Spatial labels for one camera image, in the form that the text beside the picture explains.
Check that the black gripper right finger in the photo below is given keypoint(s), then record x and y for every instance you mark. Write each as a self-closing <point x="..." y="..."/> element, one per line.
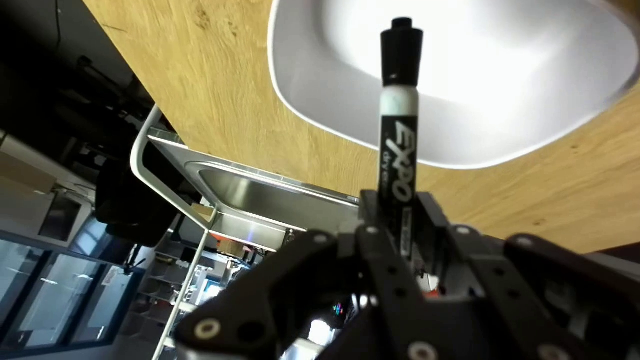
<point x="567" y="293"/>

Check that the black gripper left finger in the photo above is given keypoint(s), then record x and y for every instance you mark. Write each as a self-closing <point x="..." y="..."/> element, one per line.
<point x="266" y="293"/>

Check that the black Expo dry-erase marker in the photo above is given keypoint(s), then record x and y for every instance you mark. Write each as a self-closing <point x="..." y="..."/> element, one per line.
<point x="399" y="133"/>

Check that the white bowl with yellow print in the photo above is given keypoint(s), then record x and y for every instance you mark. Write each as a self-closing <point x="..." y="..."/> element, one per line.
<point x="507" y="80"/>

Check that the black bulky chair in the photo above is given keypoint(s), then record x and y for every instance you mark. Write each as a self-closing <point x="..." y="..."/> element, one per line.
<point x="126" y="200"/>

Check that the white metal cart frame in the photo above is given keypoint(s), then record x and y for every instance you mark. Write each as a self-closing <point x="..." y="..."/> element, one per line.
<point x="140" y="134"/>

